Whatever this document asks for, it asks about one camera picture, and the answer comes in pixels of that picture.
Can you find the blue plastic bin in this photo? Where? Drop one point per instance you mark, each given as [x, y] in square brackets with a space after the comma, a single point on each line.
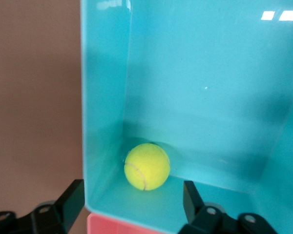
[210, 97]

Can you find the pink plastic bin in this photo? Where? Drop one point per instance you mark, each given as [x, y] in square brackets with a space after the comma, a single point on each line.
[112, 225]

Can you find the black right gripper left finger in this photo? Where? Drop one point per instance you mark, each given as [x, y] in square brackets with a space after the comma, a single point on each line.
[63, 214]

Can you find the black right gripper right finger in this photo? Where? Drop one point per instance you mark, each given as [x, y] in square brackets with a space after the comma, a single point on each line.
[202, 219]

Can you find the yellow tennis ball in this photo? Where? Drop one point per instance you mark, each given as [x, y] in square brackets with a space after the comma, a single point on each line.
[146, 168]

